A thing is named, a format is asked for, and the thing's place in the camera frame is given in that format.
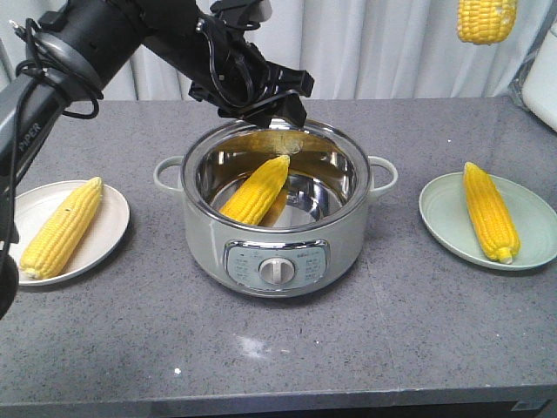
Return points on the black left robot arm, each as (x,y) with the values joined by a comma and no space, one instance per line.
(74,52)

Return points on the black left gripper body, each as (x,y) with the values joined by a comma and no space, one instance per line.
(237,75)

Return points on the green electric cooking pot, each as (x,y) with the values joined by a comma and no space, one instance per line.
(315,230)

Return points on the yellow corn cob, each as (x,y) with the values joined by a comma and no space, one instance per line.
(251,202)
(492,222)
(485,21)
(50,250)

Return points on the grey curtain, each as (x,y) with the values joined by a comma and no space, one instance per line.
(396,49)

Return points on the light green plate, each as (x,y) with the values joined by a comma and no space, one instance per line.
(442,206)

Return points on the white plate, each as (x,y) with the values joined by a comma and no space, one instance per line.
(107,228)

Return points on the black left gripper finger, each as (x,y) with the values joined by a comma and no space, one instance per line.
(283,100)
(261,114)

